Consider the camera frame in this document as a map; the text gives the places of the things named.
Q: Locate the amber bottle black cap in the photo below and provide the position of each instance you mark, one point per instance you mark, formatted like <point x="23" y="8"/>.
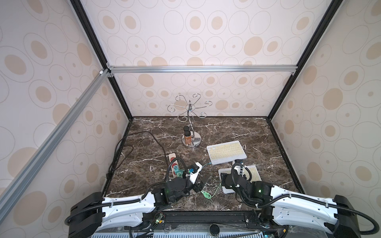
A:
<point x="187" y="136"/>

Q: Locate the beige power strip red sockets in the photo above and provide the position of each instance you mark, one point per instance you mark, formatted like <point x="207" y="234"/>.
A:
<point x="175" y="170"/>

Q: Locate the left diagonal aluminium frame bar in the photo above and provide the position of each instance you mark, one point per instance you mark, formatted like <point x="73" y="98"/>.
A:
<point x="22" y="181"/>

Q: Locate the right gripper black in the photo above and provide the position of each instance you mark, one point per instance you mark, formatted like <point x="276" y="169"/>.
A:
<point x="231" y="179"/>

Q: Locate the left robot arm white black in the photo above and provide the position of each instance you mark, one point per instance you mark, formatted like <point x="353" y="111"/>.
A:
<point x="97" y="212"/>

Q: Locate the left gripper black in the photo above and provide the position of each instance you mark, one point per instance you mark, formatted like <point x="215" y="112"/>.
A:
<point x="199" y="186"/>

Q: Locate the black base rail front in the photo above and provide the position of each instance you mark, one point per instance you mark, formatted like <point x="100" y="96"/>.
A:
<point x="186" y="224"/>

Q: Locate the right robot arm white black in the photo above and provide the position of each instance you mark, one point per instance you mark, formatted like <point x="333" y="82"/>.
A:
<point x="336" y="217"/>

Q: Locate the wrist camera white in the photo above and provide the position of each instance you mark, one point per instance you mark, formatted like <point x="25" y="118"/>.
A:
<point x="194" y="171"/>
<point x="239" y="167"/>

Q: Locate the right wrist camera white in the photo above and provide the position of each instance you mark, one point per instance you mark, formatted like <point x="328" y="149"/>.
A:
<point x="239" y="167"/>

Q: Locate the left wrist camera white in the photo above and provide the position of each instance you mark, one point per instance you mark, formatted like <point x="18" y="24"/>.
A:
<point x="194" y="171"/>

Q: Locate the chrome mug tree stand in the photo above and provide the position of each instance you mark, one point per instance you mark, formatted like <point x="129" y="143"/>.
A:
<point x="189" y="115"/>

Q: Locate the horizontal aluminium frame bar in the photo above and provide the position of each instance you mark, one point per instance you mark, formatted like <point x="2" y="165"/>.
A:
<point x="204" y="68"/>

